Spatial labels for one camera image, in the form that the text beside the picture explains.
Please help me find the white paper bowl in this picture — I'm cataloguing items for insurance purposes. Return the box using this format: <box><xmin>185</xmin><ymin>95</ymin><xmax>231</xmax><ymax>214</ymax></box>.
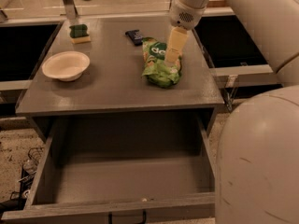
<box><xmin>42</xmin><ymin>51</ymin><xmax>90</xmax><ymax>81</ymax></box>

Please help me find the green and yellow sponge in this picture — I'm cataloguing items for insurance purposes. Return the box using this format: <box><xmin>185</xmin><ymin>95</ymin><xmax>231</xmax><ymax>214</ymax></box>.
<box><xmin>69</xmin><ymin>24</ymin><xmax>91</xmax><ymax>44</ymax></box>

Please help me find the open grey top drawer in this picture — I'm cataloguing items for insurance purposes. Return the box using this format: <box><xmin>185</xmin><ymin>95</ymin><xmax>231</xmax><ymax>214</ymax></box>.
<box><xmin>1</xmin><ymin>111</ymin><xmax>218</xmax><ymax>224</ymax></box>

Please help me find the dark blue snack bar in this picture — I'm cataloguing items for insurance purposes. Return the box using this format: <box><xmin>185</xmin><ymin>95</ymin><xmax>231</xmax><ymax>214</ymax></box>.
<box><xmin>125</xmin><ymin>30</ymin><xmax>143</xmax><ymax>46</ymax></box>

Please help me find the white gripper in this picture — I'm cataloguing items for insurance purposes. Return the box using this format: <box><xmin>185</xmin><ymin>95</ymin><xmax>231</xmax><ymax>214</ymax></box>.
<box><xmin>164</xmin><ymin>0</ymin><xmax>206</xmax><ymax>66</ymax></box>

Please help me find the green rice chip bag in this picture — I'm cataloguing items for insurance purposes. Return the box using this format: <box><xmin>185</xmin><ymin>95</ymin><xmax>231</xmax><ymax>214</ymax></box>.
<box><xmin>142</xmin><ymin>37</ymin><xmax>182</xmax><ymax>88</ymax></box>

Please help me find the black drawer handle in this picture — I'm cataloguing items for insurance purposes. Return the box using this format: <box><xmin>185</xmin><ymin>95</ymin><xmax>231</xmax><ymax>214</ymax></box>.
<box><xmin>108</xmin><ymin>211</ymin><xmax>147</xmax><ymax>224</ymax></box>

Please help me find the grey cabinet counter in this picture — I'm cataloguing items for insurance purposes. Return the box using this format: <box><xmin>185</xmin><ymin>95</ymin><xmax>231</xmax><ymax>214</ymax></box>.
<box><xmin>16</xmin><ymin>14</ymin><xmax>223</xmax><ymax>146</ymax></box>

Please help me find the black wire basket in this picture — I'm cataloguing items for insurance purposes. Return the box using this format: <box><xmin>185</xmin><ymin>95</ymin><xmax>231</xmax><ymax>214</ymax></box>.
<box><xmin>10</xmin><ymin>147</ymin><xmax>44</xmax><ymax>203</ymax></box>

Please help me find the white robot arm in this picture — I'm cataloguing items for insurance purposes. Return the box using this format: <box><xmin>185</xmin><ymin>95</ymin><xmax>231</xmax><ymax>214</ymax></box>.
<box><xmin>170</xmin><ymin>0</ymin><xmax>299</xmax><ymax>224</ymax></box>

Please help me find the metal post left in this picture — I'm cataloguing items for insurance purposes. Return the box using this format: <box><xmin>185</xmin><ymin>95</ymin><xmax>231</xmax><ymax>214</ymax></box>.
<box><xmin>63</xmin><ymin>0</ymin><xmax>78</xmax><ymax>20</ymax></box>

